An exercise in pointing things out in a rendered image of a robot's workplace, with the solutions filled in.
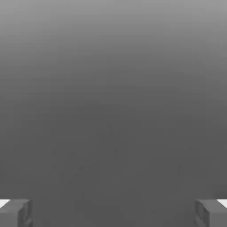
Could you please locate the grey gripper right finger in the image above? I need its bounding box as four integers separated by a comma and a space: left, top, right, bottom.
194, 199, 227, 227

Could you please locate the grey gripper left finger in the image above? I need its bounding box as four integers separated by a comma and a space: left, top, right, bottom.
0, 199, 34, 227

